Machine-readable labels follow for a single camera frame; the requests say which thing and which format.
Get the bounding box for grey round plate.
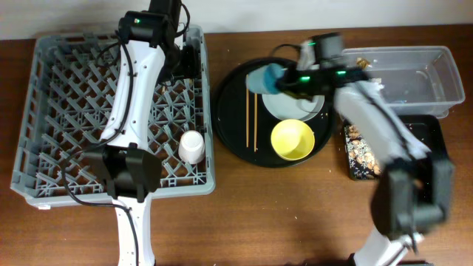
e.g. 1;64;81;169
262;94;324;121

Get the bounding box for light blue plastic cup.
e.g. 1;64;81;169
245;64;284;95

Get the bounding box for wooden chopstick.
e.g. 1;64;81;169
245;74;250;148
253;94;258;153

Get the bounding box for yellow bowl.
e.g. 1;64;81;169
270;119;316;161

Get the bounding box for pink plastic cup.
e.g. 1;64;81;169
178;130;205;165

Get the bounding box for food scraps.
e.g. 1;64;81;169
344;125;381;180

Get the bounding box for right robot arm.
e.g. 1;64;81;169
276;33;455;265

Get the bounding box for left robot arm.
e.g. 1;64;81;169
84;0;198;265

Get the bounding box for grey plastic dishwasher rack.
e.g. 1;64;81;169
10;25;216;209

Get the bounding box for round black serving tray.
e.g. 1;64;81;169
211;58;336;168

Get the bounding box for black rectangular tray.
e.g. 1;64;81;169
343;114;453;182

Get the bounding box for clear plastic bin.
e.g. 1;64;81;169
343;46;466;118

